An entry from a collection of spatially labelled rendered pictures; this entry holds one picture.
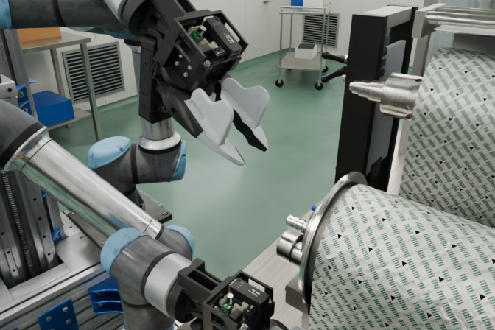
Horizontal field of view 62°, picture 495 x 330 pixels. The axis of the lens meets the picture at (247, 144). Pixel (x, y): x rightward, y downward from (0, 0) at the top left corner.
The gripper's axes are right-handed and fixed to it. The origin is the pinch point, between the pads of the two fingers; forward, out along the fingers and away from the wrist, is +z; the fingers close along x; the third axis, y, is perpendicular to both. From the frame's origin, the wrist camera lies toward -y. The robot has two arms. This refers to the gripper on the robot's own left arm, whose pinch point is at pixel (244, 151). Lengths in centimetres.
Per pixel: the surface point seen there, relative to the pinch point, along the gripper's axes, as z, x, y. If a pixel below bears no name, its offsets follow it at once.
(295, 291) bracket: 17.0, 2.2, -10.5
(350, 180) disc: 9.4, 2.6, 6.9
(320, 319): 18.2, -4.9, -0.9
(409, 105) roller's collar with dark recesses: 7.2, 23.8, 6.8
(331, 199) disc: 9.6, -1.5, 6.8
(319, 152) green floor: -5, 243, -182
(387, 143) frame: 10.7, 41.2, -9.7
